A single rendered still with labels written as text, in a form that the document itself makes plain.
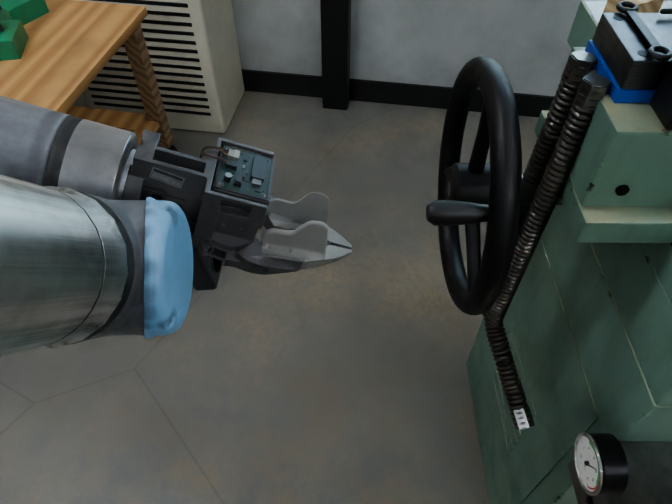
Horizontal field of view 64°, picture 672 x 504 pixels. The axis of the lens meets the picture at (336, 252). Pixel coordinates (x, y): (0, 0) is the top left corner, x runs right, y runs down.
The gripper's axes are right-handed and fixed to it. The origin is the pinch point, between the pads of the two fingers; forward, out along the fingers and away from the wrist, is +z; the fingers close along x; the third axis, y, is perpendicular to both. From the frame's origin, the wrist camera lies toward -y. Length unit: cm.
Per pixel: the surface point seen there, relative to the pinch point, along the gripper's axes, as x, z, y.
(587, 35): 33.5, 29.1, 16.2
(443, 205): 1.2, 7.5, 8.6
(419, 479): 4, 46, -71
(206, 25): 127, -25, -54
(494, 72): 12.2, 9.8, 17.1
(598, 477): -16.7, 30.5, -5.1
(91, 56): 88, -47, -50
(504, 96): 8.5, 10.2, 17.0
